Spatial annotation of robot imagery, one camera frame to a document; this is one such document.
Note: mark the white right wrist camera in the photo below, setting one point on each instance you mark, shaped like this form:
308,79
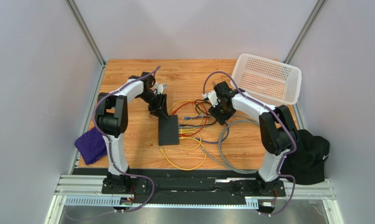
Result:
212,98

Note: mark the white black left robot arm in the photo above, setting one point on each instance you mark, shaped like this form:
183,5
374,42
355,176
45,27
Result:
111,120

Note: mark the aluminium frame rail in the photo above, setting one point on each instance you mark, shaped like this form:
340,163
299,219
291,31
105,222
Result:
77,199

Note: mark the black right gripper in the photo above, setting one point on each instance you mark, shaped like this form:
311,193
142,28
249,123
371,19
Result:
222,111

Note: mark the black network switch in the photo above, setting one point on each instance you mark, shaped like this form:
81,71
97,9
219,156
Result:
168,131

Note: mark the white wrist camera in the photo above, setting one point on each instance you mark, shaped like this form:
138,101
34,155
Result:
159,88
212,98

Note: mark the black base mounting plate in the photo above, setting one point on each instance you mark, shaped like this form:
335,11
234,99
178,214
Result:
197,187

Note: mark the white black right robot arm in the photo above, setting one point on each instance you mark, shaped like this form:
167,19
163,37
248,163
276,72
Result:
277,128

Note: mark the white perforated plastic basket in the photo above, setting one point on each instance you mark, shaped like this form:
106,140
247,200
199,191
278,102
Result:
267,80

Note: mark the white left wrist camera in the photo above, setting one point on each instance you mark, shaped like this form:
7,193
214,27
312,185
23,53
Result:
159,88

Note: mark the purple cloth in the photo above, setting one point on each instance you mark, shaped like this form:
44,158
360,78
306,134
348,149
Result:
91,146

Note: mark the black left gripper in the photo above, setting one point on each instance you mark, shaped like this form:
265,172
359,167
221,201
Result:
160,107

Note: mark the black bucket hat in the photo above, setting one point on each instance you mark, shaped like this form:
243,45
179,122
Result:
306,164

